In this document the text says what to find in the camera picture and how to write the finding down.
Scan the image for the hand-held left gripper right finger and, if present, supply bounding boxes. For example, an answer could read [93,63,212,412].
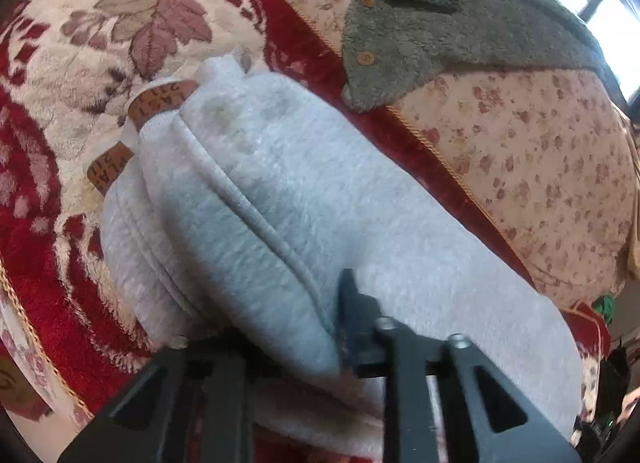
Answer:
[336,269,582,463]

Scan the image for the red floral plush blanket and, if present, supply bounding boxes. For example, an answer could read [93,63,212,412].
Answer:
[0,0,613,463]

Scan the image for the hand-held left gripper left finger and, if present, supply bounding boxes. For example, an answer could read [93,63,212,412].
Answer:
[56,333,281,463]

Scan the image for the grey fleece buttoned garment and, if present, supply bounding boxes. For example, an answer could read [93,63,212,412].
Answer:
[341,0,626,113]

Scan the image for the light grey fleece pants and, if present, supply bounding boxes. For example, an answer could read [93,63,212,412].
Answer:
[86,54,584,460]

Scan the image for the pink floral quilt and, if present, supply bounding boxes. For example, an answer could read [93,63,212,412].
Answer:
[220,0,638,311]

